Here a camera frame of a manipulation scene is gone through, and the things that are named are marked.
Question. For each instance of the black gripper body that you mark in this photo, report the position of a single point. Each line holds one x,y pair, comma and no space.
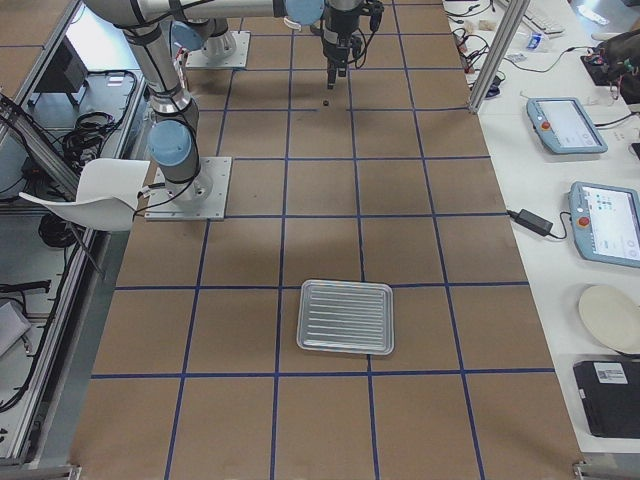
333,36

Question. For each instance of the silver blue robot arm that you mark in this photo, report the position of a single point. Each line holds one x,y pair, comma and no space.
140,22
210,36

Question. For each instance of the ribbed silver metal tray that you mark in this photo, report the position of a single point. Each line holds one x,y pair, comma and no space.
346,317

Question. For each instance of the white keyboard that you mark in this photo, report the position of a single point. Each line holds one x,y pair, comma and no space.
538,21

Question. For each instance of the upper teach pendant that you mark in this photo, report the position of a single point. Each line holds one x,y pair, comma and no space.
564,127

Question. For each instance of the teach pendant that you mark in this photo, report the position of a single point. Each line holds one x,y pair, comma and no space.
605,223
564,127

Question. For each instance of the black power adapter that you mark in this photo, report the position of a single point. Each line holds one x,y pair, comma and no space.
531,221

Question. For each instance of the white plastic chair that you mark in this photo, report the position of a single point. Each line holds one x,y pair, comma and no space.
106,197

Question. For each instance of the lower teach pendant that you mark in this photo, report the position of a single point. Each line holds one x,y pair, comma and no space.
605,223

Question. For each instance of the white round plate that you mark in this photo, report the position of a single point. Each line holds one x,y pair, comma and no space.
611,317

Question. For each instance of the black box with label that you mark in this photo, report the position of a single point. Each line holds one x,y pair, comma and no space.
609,391

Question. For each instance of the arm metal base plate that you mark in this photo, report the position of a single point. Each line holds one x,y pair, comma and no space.
226,51
205,198

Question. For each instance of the aluminium frame post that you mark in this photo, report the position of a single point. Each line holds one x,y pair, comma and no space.
504,34

